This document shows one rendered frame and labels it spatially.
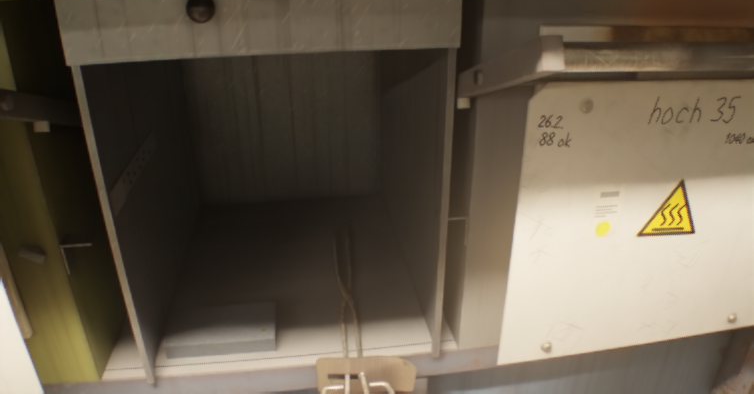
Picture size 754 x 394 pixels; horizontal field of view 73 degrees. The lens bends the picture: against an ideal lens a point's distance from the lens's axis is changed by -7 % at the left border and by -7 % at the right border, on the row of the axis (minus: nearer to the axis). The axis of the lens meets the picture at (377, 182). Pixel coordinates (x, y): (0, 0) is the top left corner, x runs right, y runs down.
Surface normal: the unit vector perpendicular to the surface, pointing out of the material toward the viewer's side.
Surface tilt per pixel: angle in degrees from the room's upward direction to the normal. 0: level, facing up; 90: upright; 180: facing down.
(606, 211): 90
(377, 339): 0
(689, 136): 90
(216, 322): 0
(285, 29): 90
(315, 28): 90
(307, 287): 0
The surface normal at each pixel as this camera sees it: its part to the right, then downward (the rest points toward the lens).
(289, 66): 0.15, 0.41
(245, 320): 0.00, -0.91
